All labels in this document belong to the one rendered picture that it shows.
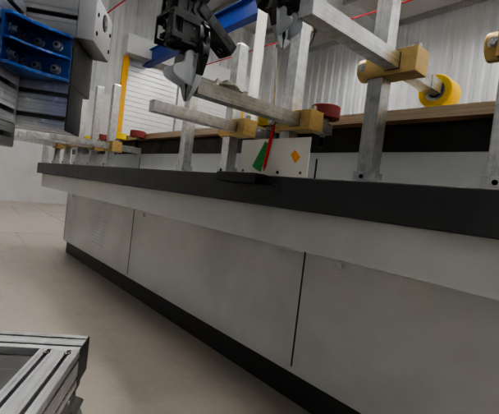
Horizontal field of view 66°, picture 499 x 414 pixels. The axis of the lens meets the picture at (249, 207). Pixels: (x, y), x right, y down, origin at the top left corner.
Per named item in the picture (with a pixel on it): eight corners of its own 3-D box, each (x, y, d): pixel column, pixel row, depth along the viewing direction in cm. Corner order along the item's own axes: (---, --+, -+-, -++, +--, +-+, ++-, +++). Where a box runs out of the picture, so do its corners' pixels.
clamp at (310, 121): (309, 128, 92) (311, 108, 92) (270, 131, 103) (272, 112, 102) (322, 133, 96) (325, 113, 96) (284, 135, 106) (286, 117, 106)
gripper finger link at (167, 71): (157, 96, 75) (162, 49, 74) (183, 104, 78) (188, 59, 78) (164, 94, 72) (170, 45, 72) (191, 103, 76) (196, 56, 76)
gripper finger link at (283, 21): (286, 39, 88) (290, -2, 88) (268, 45, 92) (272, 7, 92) (295, 43, 90) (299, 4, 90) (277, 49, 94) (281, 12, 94)
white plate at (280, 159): (305, 177, 92) (310, 136, 92) (237, 173, 111) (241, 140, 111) (307, 178, 92) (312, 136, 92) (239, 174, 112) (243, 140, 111)
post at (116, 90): (104, 177, 193) (115, 82, 191) (102, 177, 195) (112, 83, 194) (112, 178, 195) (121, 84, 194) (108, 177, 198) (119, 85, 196)
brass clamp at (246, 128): (241, 134, 111) (243, 117, 111) (214, 135, 121) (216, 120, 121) (257, 138, 115) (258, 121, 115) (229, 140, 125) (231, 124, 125)
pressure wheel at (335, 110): (323, 144, 98) (328, 99, 98) (299, 144, 104) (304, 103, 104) (341, 149, 103) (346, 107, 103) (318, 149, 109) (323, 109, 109)
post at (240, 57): (222, 196, 118) (240, 40, 116) (216, 195, 120) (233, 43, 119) (231, 198, 120) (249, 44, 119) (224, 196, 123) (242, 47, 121)
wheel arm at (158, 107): (153, 113, 96) (155, 97, 96) (147, 115, 99) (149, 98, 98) (275, 144, 125) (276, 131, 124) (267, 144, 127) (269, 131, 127)
